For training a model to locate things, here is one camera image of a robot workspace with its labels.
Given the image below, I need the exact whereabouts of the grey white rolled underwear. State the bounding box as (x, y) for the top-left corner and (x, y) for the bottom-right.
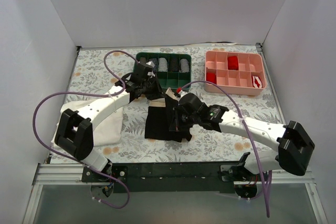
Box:
(180, 59), (190, 73)

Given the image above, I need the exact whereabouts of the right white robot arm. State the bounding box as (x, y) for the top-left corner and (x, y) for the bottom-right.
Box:
(166, 93), (315, 181)

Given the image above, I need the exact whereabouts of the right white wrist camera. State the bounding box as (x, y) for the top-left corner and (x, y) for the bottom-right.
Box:
(175, 88), (185, 99)

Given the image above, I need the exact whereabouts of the green divided organizer tray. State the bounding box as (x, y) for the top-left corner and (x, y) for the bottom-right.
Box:
(136, 52), (192, 90)

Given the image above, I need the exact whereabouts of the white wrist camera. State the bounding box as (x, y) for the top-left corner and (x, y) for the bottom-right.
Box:
(175, 88), (185, 99)
(146, 62), (155, 78)

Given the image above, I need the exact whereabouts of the black underwear beige waistband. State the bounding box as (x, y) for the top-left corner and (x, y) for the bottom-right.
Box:
(144, 88), (192, 142)

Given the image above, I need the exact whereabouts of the red rolled underwear lower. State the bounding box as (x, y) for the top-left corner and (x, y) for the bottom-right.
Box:
(206, 72), (217, 84)

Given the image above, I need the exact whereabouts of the white grey striped roll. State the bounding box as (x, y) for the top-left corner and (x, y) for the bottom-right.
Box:
(157, 58), (168, 72)

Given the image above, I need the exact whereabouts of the red white striped roll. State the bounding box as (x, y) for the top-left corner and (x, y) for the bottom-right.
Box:
(251, 76), (263, 89)

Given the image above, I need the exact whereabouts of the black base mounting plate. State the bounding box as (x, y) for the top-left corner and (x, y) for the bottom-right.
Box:
(81, 161), (253, 195)

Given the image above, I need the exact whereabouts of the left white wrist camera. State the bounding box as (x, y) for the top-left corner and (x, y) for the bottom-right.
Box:
(146, 62), (155, 78)

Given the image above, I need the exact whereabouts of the pink divided organizer tray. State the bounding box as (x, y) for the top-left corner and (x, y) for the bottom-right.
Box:
(205, 50), (267, 96)

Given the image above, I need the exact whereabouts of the black rolled underwear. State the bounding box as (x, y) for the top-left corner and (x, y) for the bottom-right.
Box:
(169, 58), (179, 72)

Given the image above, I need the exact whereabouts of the white folded cloth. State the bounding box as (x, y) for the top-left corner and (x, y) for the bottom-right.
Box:
(60, 99), (123, 147)

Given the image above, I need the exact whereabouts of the blue striped rolled underwear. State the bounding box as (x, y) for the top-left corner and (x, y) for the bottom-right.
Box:
(148, 58), (158, 72)

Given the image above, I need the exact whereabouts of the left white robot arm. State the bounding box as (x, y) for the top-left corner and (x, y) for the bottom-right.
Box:
(54, 61), (163, 182)

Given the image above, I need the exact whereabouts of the red rolled underwear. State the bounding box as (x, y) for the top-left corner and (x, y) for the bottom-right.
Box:
(206, 72), (217, 84)
(227, 56), (239, 70)

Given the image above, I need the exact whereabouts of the red rolled underwear upper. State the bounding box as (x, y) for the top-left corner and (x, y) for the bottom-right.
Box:
(227, 56), (239, 70)

